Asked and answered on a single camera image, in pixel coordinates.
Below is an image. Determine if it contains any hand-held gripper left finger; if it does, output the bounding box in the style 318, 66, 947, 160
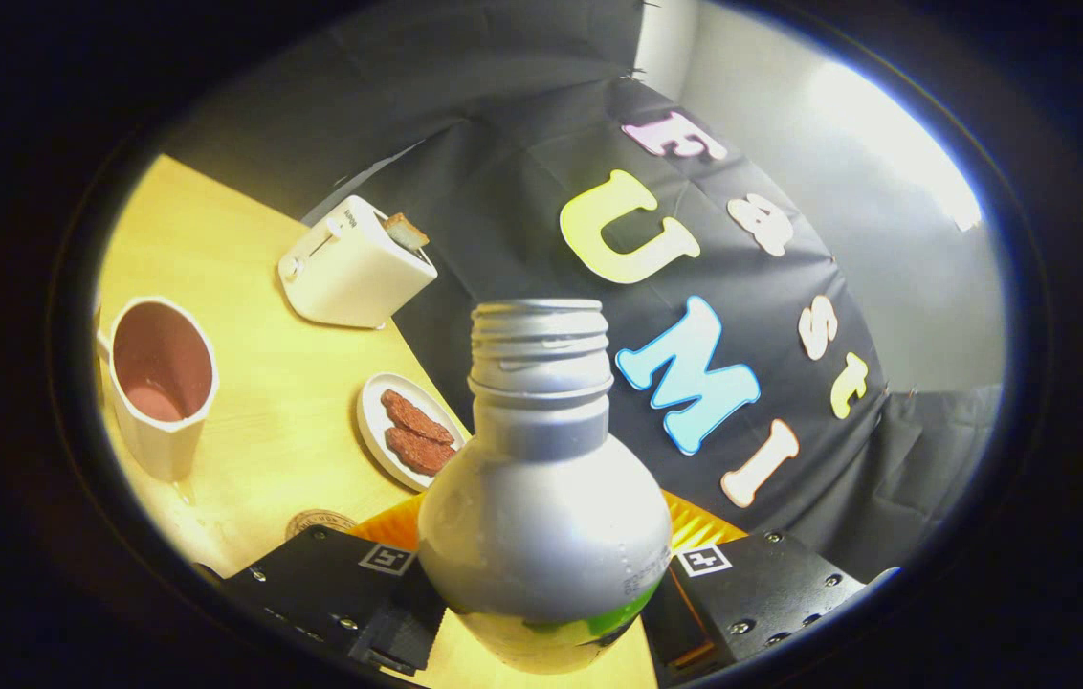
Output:
216, 493, 447, 676

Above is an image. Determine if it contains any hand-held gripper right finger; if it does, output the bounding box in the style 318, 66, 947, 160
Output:
642, 490, 898, 676

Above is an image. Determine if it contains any round cork coaster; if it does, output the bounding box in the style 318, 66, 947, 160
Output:
285, 509, 359, 542

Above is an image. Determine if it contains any white cup with wooden handle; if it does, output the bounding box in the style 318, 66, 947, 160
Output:
97, 296, 219, 482

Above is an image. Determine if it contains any silver juice bottle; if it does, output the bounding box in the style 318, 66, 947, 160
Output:
417, 299, 674, 674

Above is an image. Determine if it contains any red meat slice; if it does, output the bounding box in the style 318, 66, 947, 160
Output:
381, 389, 456, 445
385, 426, 456, 477

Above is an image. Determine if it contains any white oval plate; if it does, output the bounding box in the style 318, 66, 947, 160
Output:
357, 372, 471, 493

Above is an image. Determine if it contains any wooden table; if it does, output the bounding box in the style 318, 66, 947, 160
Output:
97, 153, 667, 689

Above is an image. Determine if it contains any white toaster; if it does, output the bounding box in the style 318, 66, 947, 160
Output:
277, 195, 438, 329

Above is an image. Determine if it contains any toast slice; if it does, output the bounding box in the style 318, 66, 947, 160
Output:
382, 212, 430, 252

